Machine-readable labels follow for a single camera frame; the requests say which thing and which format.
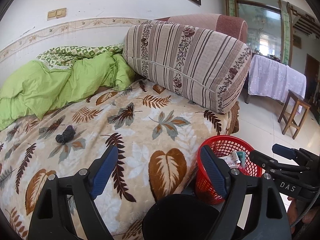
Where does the purple cloth covered table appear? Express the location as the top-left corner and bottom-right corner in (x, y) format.
(248, 55), (306, 103)

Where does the white blue medicine box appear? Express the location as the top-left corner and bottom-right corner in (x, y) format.
(220, 151), (241, 168)

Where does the wall switch plate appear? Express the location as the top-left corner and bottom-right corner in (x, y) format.
(47, 8), (67, 20)

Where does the red plastic basket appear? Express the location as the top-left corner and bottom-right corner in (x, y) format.
(195, 135), (263, 205)

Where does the green quilt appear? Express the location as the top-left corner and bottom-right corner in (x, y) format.
(1, 43), (136, 129)

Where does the pink sofa headboard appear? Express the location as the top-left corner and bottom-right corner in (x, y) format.
(159, 14), (248, 43)

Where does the leaf pattern bed blanket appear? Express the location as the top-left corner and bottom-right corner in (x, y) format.
(1, 80), (239, 239)

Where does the right hand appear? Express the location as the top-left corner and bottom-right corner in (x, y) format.
(287, 197), (319, 225)

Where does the black plastic bag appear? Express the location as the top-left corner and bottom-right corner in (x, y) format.
(55, 125), (75, 145)

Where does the striped floral pillow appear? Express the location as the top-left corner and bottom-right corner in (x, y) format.
(123, 21), (252, 114)

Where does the teal cartoon snack bag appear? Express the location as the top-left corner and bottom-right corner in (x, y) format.
(236, 151), (246, 168)

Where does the wooden stool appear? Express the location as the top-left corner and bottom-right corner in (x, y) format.
(278, 90), (311, 140)

